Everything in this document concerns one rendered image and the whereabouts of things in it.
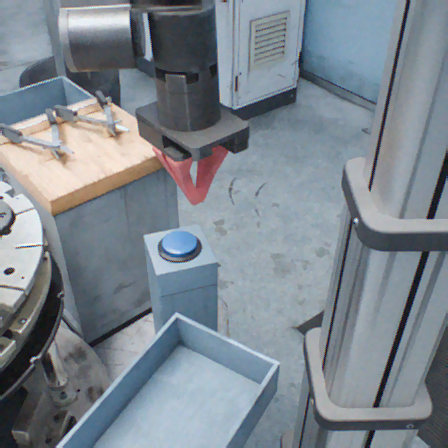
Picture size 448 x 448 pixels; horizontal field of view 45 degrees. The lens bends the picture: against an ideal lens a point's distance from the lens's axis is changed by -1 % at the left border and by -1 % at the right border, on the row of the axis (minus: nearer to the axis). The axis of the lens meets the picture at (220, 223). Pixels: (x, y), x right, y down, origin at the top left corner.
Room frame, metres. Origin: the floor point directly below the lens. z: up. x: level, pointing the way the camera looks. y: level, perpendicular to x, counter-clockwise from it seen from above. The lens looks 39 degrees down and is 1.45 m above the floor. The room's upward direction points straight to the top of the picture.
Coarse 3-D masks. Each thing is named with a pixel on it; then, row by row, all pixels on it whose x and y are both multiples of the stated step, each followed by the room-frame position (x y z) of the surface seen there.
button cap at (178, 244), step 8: (176, 232) 0.48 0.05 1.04; (184, 232) 0.48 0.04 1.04; (168, 240) 0.47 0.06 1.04; (176, 240) 0.47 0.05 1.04; (184, 240) 0.47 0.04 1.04; (192, 240) 0.47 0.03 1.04; (168, 248) 0.45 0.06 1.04; (176, 248) 0.45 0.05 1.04; (184, 248) 0.45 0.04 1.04; (192, 248) 0.45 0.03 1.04; (176, 256) 0.45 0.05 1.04; (184, 256) 0.45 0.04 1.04
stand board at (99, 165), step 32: (64, 128) 0.68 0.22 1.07; (96, 128) 0.68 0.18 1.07; (0, 160) 0.63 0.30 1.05; (32, 160) 0.60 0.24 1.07; (64, 160) 0.60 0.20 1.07; (96, 160) 0.60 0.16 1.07; (128, 160) 0.60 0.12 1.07; (32, 192) 0.55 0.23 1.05; (64, 192) 0.53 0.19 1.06; (96, 192) 0.55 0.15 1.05
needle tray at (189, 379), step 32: (192, 320) 0.33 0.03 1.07; (160, 352) 0.31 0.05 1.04; (192, 352) 0.33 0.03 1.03; (224, 352) 0.31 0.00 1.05; (256, 352) 0.29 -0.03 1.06; (128, 384) 0.27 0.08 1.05; (160, 384) 0.29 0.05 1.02; (192, 384) 0.29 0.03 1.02; (224, 384) 0.29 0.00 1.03; (256, 384) 0.29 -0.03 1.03; (96, 416) 0.24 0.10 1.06; (128, 416) 0.26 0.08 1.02; (160, 416) 0.26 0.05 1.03; (192, 416) 0.26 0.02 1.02; (224, 416) 0.26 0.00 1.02; (256, 416) 0.25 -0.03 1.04
